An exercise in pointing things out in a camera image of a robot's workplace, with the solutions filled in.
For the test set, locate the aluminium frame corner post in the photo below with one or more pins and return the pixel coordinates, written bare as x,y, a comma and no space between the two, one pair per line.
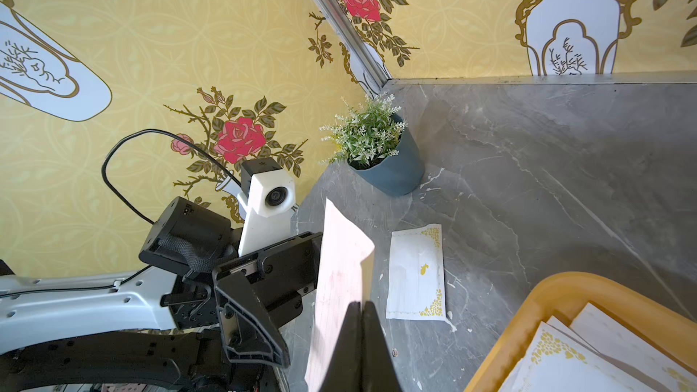
371,73

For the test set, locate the white yellow-flowered stationery sheet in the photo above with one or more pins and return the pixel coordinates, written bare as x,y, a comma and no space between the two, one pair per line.
416,282

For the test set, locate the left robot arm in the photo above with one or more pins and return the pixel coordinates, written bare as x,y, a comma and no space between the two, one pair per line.
93,332

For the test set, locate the pink stationery sheet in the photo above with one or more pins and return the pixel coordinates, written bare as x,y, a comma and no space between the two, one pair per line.
345,276

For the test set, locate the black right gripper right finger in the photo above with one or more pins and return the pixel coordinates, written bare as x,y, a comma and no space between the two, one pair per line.
377,370

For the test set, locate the yellow plastic storage box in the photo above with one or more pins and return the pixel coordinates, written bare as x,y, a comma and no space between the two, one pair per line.
565,295

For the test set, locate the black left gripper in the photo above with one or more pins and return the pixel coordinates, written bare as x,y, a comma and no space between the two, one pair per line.
254,295

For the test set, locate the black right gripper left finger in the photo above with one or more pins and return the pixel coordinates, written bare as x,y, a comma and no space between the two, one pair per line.
344,371

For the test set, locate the green artificial plant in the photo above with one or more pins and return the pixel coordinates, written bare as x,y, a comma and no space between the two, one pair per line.
367,135

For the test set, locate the stationery paper stack in box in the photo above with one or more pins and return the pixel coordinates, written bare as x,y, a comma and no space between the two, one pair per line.
595,353

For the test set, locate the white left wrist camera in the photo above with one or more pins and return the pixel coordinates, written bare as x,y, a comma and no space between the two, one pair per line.
266,196

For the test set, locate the blue plant pot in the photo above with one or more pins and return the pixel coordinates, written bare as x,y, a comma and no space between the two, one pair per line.
397,175

